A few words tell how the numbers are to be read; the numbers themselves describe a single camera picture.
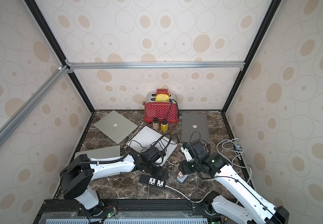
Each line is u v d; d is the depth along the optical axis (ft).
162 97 3.36
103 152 3.10
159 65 3.02
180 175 2.59
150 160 2.14
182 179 2.67
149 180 2.66
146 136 3.40
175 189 2.61
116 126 3.59
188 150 1.91
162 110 3.38
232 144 3.28
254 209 1.32
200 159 1.79
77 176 1.44
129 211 2.39
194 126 3.57
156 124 3.35
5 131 1.82
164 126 3.30
